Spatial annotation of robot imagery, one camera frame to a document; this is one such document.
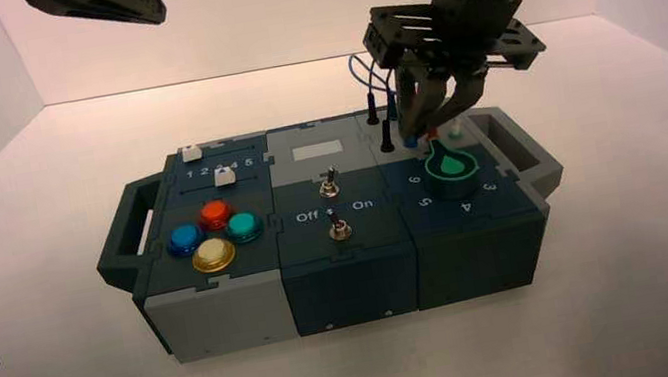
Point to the yellow round push button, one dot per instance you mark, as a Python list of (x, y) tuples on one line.
[(214, 255)]

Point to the teal round push button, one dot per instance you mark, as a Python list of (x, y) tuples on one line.
[(243, 227)]

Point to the orange round push button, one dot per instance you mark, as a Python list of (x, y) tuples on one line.
[(216, 214)]

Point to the blue round push button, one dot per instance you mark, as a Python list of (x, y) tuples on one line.
[(185, 239)]

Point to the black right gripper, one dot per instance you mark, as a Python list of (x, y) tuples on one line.
[(468, 18)]

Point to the metal toggle switch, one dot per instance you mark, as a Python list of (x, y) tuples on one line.
[(328, 186), (337, 228)]

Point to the dark teal grey task box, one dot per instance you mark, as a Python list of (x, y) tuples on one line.
[(350, 291)]

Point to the green black rotary knob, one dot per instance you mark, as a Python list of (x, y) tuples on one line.
[(452, 169)]

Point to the white slider knob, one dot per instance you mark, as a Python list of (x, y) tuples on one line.
[(190, 154), (225, 177)]

